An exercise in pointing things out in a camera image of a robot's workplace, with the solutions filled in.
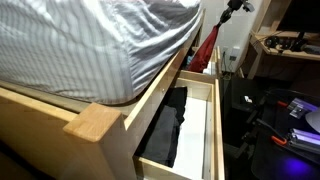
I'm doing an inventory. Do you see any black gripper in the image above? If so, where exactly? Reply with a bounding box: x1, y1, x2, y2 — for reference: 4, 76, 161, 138
219, 0, 244, 25

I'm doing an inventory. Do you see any red shirt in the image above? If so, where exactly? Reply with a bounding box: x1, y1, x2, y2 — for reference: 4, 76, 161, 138
188, 24, 220, 73

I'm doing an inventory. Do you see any wooden right drawer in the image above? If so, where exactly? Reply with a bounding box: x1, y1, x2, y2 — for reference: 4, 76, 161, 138
178, 46, 222, 84

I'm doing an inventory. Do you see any wooden drawer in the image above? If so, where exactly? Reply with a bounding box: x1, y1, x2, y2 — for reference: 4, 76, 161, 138
178, 46, 222, 84
134, 78, 225, 180

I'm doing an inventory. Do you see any wooden left drawer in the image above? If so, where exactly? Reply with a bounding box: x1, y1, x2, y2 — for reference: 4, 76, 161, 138
134, 78, 225, 180

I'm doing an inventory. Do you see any wooden desk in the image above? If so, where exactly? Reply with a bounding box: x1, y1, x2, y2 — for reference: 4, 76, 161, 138
236, 0, 320, 79

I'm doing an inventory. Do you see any black monitor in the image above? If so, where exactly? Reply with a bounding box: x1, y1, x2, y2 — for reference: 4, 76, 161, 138
277, 0, 320, 39

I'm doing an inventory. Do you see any black folded garment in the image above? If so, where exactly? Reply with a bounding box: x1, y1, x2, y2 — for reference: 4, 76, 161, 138
165, 87, 188, 167

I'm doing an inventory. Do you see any grey striped mattress sheet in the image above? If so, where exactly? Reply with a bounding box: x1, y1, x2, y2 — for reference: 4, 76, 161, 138
0, 0, 202, 104

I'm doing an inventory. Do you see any grey folded garment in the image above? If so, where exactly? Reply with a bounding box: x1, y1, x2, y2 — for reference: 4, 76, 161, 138
141, 106, 179, 167

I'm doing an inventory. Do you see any white wall outlet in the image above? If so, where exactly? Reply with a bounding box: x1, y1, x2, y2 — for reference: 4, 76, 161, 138
229, 46, 240, 61

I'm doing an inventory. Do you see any orange handled clamp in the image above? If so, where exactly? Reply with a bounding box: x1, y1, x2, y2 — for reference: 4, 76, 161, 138
254, 118, 289, 147

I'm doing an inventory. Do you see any silver aluminium rail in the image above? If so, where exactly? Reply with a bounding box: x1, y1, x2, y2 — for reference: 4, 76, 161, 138
287, 129, 320, 154

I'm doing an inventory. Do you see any wooden bed frame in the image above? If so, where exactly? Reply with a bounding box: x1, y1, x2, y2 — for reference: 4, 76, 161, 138
0, 25, 202, 180

